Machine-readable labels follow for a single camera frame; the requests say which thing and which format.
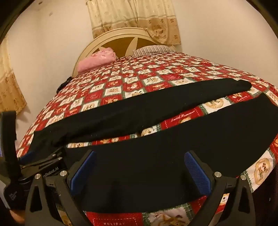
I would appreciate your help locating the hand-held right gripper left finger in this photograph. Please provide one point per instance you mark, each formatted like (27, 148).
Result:
(83, 171)

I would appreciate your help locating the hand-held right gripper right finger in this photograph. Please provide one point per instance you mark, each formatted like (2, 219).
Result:
(196, 171)

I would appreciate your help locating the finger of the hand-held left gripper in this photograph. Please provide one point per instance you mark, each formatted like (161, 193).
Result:
(26, 156)
(43, 162)

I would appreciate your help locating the black pants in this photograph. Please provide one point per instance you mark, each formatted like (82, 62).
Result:
(152, 163)

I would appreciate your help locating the long golden patterned curtain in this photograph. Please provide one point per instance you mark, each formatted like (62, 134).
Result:
(8, 87)

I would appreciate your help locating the dark object beside bed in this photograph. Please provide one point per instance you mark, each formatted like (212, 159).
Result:
(64, 83)

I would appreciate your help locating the red checkered printed blanket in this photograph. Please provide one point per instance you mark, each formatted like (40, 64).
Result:
(152, 76)

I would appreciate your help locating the pink pillow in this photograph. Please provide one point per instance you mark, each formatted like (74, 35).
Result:
(95, 59)

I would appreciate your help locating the striped pillow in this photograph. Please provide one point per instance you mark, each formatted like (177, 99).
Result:
(152, 49)

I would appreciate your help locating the cream wooden headboard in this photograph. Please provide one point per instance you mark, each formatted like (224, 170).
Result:
(121, 35)

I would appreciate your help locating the short beige patterned curtain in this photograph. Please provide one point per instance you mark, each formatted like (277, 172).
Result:
(130, 13)

